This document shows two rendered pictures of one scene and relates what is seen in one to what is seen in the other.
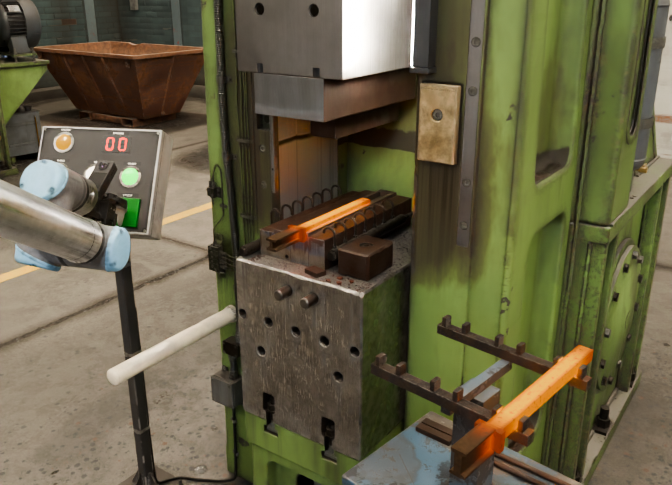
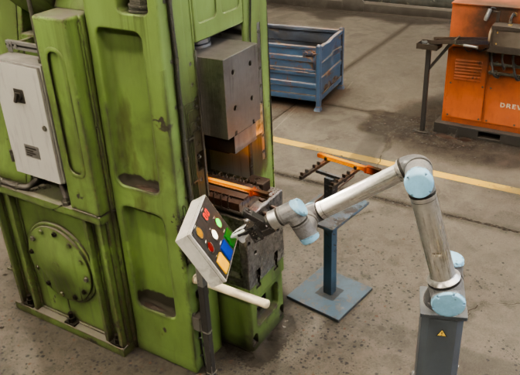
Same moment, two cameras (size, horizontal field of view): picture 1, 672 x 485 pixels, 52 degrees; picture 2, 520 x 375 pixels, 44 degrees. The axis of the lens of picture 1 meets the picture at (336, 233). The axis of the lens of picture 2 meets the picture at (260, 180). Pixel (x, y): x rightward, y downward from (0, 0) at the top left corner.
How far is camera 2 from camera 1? 3.66 m
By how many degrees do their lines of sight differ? 82
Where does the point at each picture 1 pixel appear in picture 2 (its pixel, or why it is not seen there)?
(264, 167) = (203, 187)
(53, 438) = not seen: outside the picture
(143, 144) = (208, 206)
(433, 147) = (258, 128)
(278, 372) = (261, 253)
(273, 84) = (241, 136)
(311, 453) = (271, 274)
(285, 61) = (244, 124)
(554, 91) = not seen: hidden behind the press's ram
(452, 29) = not seen: hidden behind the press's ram
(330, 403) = (276, 243)
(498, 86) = (265, 97)
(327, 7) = (255, 93)
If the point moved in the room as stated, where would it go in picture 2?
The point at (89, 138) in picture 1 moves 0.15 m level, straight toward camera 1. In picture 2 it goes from (200, 221) to (232, 213)
